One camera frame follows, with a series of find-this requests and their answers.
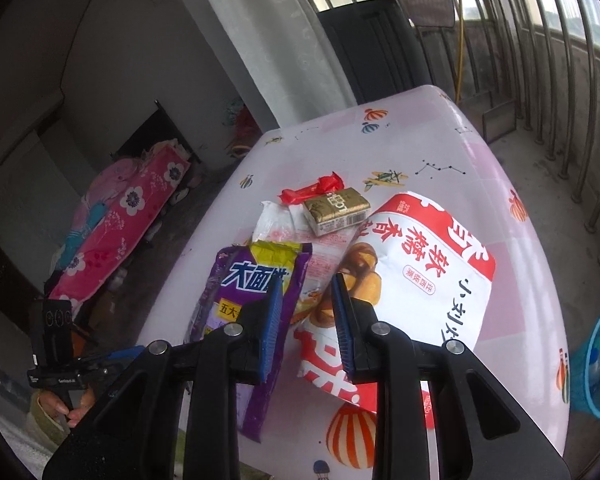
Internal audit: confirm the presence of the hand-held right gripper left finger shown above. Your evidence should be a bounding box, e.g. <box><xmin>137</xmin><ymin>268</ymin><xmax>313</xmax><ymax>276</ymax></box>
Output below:
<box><xmin>42</xmin><ymin>274</ymin><xmax>287</xmax><ymax>480</ymax></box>

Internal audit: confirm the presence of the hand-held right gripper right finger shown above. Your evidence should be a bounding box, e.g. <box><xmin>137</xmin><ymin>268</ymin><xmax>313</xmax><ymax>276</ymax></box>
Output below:
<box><xmin>330</xmin><ymin>271</ymin><xmax>571</xmax><ymax>480</ymax></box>

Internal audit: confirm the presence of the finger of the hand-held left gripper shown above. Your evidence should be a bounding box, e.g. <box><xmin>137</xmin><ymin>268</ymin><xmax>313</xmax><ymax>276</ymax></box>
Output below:
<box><xmin>77</xmin><ymin>345</ymin><xmax>147</xmax><ymax>378</ymax></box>

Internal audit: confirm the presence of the yellow snack packet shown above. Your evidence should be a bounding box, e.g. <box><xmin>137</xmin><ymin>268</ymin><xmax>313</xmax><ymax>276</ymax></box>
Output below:
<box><xmin>289</xmin><ymin>280</ymin><xmax>337</xmax><ymax>328</ymax></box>

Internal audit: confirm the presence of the purple snack bag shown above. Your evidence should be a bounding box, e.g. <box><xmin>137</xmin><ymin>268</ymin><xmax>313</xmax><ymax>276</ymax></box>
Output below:
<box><xmin>187</xmin><ymin>240</ymin><xmax>314</xmax><ymax>443</ymax></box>

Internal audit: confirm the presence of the red and white snack bag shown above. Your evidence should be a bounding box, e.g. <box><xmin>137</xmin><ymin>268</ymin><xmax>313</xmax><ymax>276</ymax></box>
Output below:
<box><xmin>291</xmin><ymin>191</ymin><xmax>497</xmax><ymax>431</ymax></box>

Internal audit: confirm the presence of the white plastic packet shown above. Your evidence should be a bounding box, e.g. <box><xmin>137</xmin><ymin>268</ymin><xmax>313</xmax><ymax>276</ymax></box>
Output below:
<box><xmin>251</xmin><ymin>201</ymin><xmax>366</xmax><ymax>291</ymax></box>

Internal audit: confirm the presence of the gold foil box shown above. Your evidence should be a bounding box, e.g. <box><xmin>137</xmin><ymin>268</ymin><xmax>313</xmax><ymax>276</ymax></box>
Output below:
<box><xmin>302</xmin><ymin>186</ymin><xmax>372</xmax><ymax>237</ymax></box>

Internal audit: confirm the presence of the red candy wrapper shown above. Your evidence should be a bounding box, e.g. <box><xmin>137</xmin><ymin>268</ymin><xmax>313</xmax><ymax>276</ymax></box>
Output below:
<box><xmin>280</xmin><ymin>171</ymin><xmax>344</xmax><ymax>206</ymax></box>

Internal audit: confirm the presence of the blue plastic waste basket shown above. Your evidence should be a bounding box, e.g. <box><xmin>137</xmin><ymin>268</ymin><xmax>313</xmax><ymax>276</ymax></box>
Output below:
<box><xmin>570</xmin><ymin>302</ymin><xmax>600</xmax><ymax>421</ymax></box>

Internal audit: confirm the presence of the person's left hand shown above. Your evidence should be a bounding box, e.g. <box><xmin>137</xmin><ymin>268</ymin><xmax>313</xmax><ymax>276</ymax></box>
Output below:
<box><xmin>37</xmin><ymin>387</ymin><xmax>97</xmax><ymax>428</ymax></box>

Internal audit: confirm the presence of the beige fleece blanket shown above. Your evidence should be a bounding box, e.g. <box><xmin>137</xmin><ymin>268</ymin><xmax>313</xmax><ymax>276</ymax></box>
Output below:
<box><xmin>0</xmin><ymin>400</ymin><xmax>56</xmax><ymax>476</ymax></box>

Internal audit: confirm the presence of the pink floral blanket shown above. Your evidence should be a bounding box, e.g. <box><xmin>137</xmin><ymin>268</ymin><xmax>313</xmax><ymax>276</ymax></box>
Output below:
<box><xmin>47</xmin><ymin>147</ymin><xmax>193</xmax><ymax>303</ymax></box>

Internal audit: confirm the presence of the red cloth bag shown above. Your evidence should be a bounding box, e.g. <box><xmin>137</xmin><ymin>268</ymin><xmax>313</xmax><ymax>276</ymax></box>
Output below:
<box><xmin>222</xmin><ymin>105</ymin><xmax>261</xmax><ymax>158</ymax></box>

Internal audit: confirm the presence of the metal dustpan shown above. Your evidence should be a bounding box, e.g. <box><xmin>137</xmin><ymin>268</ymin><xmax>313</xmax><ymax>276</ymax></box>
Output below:
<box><xmin>480</xmin><ymin>92</ymin><xmax>516</xmax><ymax>143</ymax></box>

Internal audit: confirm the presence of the metal balcony railing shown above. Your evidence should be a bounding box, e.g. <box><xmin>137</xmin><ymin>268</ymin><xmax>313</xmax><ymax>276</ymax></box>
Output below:
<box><xmin>290</xmin><ymin>0</ymin><xmax>600</xmax><ymax>271</ymax></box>

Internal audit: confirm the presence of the white curtain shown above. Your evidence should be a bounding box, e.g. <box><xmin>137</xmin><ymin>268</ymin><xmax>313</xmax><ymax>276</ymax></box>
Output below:
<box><xmin>200</xmin><ymin>0</ymin><xmax>358</xmax><ymax>131</ymax></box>

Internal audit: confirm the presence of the grey checked hanging cloth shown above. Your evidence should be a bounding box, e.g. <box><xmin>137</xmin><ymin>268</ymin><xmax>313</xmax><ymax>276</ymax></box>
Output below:
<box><xmin>409</xmin><ymin>0</ymin><xmax>458</xmax><ymax>28</ymax></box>

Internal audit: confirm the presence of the yellow broom handle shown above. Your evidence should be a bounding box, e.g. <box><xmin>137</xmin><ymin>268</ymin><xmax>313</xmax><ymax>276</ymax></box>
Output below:
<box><xmin>455</xmin><ymin>0</ymin><xmax>468</xmax><ymax>103</ymax></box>

